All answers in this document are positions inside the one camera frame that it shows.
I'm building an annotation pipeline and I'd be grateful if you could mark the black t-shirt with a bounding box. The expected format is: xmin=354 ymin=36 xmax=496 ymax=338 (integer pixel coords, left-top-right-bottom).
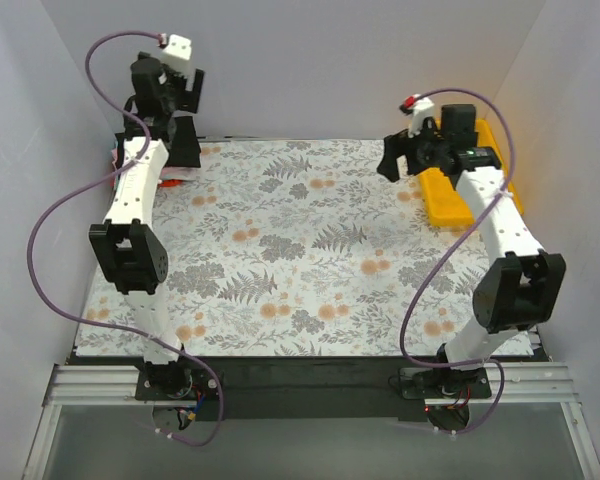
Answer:
xmin=166 ymin=116 xmax=201 ymax=168

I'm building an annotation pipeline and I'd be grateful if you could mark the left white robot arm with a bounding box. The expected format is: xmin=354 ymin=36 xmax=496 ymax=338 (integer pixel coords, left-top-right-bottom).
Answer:
xmin=89 ymin=46 xmax=204 ymax=366

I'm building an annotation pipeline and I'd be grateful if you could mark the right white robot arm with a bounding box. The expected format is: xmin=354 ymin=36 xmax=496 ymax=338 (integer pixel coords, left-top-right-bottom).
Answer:
xmin=377 ymin=97 xmax=566 ymax=398

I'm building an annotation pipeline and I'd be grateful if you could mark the yellow plastic tray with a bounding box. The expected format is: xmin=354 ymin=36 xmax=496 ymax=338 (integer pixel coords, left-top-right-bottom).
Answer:
xmin=418 ymin=119 xmax=524 ymax=228

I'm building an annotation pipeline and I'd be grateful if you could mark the pink folded t-shirt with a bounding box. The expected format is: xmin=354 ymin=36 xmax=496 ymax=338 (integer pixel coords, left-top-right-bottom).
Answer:
xmin=111 ymin=144 xmax=125 ymax=170

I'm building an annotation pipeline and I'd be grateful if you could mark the orange folded t-shirt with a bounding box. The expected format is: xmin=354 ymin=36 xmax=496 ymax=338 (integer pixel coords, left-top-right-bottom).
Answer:
xmin=159 ymin=178 xmax=183 ymax=188

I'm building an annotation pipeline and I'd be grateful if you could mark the floral patterned table mat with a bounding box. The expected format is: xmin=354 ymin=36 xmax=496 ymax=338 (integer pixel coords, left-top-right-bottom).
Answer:
xmin=74 ymin=138 xmax=535 ymax=359

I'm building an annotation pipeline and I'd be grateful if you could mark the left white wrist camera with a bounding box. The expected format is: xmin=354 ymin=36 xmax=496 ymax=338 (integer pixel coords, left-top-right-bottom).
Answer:
xmin=160 ymin=34 xmax=193 ymax=76

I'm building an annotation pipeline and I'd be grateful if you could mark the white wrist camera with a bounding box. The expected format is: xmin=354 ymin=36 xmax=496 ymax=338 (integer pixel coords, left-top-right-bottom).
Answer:
xmin=399 ymin=95 xmax=435 ymax=138
xmin=160 ymin=34 xmax=193 ymax=76

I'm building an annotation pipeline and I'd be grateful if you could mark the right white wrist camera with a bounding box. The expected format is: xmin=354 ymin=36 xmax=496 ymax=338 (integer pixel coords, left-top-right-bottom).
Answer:
xmin=399 ymin=95 xmax=435 ymax=138

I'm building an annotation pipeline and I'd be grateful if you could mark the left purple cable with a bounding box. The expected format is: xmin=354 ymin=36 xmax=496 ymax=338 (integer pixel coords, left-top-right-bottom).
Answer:
xmin=26 ymin=30 xmax=226 ymax=447

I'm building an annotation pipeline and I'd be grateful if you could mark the purple cable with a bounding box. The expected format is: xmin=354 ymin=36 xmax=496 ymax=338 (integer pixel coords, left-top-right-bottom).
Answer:
xmin=26 ymin=30 xmax=226 ymax=447
xmin=398 ymin=88 xmax=506 ymax=437

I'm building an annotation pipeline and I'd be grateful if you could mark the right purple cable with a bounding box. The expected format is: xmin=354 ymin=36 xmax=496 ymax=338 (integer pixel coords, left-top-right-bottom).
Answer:
xmin=398 ymin=88 xmax=506 ymax=437

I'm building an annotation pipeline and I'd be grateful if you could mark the aluminium frame rail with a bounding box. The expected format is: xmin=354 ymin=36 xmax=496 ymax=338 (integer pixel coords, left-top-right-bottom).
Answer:
xmin=45 ymin=357 xmax=580 ymax=405

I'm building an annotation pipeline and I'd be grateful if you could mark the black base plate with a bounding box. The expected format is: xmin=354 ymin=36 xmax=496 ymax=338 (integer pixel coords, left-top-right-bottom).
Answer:
xmin=134 ymin=355 xmax=499 ymax=422

